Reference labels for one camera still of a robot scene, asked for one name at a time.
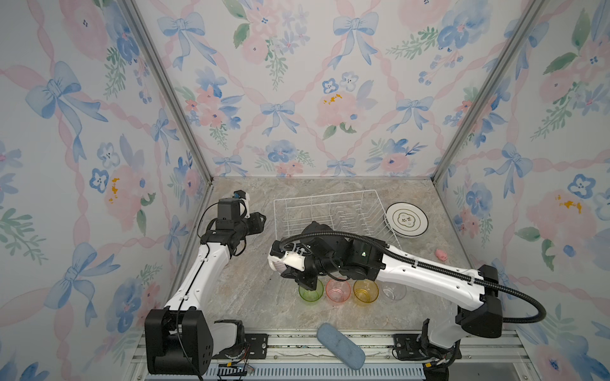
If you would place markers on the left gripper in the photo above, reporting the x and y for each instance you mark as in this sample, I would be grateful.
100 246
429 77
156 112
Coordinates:
257 223

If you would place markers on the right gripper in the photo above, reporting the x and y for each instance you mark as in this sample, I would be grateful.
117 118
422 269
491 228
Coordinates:
300 278

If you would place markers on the green plastic cup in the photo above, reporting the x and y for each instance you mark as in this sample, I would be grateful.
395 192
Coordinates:
312 296

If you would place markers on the pink plastic cup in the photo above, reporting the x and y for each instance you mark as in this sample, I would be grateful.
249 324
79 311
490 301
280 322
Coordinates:
338 292

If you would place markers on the yellow plastic cup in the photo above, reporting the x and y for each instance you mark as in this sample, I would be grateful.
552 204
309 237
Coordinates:
366 291

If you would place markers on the clear glass cup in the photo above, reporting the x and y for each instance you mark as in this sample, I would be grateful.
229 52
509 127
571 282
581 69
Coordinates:
393 291

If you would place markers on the plain white plate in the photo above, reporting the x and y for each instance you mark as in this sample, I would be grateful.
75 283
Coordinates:
406 220

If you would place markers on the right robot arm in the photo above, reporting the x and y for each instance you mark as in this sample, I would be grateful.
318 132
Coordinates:
474 310

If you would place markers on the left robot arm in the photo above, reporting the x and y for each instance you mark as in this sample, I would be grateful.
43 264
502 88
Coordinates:
179 338

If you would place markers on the pink pig toy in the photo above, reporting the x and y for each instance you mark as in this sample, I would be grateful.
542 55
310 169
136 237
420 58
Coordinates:
441 255

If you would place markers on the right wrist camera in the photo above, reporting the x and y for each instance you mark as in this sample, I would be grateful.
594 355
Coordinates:
290 256

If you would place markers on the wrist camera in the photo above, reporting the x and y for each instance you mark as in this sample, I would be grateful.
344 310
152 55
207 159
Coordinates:
243 197
290 256

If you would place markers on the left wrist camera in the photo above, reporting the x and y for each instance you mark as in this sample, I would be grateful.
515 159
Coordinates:
243 197

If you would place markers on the aluminium front rail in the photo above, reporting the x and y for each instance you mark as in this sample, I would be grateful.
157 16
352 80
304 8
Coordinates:
298 355

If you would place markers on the white wire dish rack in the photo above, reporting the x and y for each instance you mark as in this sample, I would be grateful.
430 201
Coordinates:
360 212

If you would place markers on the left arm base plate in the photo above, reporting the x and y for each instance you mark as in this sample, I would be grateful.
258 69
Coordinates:
254 346

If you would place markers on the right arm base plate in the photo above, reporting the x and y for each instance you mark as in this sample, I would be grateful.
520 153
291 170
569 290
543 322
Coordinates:
409 347

